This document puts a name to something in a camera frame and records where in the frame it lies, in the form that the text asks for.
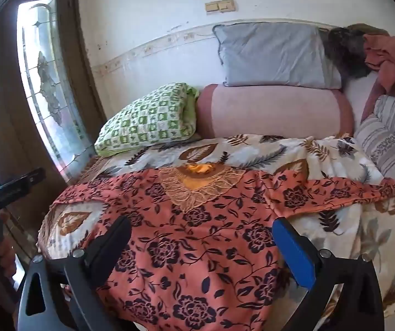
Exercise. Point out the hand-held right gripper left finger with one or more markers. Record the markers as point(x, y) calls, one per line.
point(109, 239)

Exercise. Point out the reddish cloth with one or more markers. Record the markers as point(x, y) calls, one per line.
point(387, 58)

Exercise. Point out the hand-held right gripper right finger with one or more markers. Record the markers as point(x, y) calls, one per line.
point(294, 251)

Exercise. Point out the green checked pillow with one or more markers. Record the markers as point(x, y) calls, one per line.
point(149, 117)

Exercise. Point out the dark cloth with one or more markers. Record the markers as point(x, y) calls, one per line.
point(347, 55)

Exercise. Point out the pink bolster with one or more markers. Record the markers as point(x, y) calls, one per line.
point(273, 110)

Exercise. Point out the stained glass window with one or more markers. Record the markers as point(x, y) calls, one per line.
point(45, 76)

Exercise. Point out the wall switch plate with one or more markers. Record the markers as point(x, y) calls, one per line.
point(219, 6)

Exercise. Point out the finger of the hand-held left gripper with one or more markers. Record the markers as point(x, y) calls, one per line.
point(11, 189)

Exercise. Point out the olive cloth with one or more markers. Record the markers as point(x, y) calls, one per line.
point(366, 29)

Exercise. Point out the grey pillow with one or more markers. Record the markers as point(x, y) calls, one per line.
point(273, 55)

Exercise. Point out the leaf print blanket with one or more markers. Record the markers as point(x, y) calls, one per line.
point(263, 151)

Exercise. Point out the wooden window frame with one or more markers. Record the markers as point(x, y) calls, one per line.
point(76, 58)

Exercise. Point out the orange floral blouse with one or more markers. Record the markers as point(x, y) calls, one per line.
point(197, 248)

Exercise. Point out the striped cushion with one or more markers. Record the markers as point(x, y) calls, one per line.
point(390, 134)

